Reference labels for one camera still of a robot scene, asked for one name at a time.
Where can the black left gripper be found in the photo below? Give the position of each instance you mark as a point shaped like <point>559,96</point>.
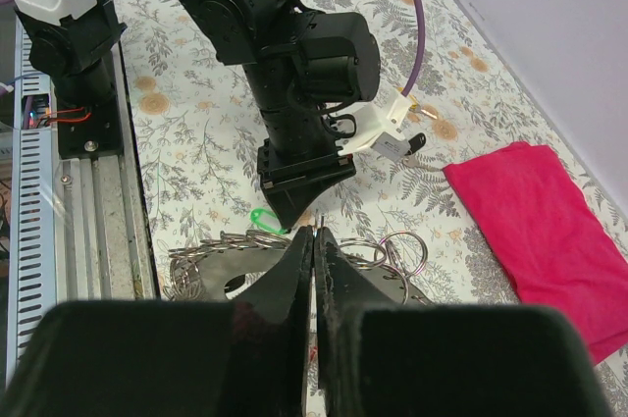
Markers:
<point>292,186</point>

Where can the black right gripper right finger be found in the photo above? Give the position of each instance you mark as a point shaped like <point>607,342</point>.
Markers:
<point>381,358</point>

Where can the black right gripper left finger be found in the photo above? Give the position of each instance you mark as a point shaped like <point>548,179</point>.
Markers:
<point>243,357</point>

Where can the green tag key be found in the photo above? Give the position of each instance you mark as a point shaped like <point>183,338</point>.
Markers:
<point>267,221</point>

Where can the grey disc with key rings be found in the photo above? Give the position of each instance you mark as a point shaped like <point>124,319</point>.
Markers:
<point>217,269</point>

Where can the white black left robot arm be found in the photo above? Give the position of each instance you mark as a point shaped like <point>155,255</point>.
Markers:
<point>305,68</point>

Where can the black tag key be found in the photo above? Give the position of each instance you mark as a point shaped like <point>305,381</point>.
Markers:
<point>413,159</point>

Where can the yellow tag key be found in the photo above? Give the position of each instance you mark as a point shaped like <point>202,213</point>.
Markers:
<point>426,111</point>

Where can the red folded cloth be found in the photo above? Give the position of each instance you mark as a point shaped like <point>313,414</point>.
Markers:
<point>553,249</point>

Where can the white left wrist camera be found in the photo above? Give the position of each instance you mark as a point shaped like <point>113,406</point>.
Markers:
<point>379,129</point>

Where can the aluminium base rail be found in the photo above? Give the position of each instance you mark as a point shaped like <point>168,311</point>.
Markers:
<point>102,241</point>

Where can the white slotted cable duct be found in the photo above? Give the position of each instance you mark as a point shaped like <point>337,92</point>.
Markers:
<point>32,271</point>

